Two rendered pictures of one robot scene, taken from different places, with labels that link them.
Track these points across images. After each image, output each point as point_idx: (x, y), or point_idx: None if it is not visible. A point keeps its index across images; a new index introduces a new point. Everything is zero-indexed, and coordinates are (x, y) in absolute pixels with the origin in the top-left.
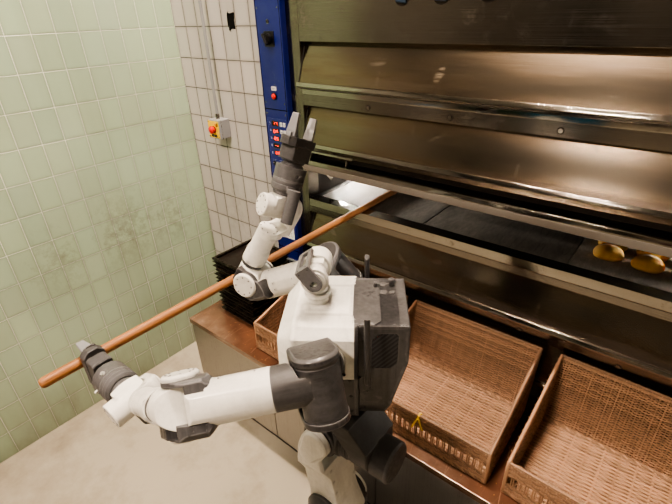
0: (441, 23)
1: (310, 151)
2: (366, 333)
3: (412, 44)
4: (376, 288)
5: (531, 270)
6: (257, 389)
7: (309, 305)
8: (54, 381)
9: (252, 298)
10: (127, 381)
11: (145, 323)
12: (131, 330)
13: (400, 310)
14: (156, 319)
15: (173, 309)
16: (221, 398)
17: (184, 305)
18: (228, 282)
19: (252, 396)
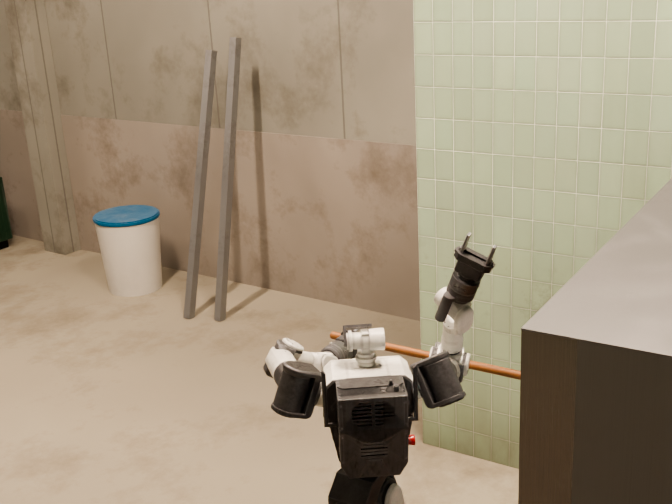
0: None
1: (479, 271)
2: (321, 381)
3: None
4: (387, 384)
5: None
6: (276, 362)
7: (357, 362)
8: (335, 338)
9: None
10: (326, 353)
11: (397, 345)
12: (387, 343)
13: (358, 396)
14: (404, 348)
15: (418, 351)
16: (272, 356)
17: (427, 354)
18: (471, 364)
19: (273, 364)
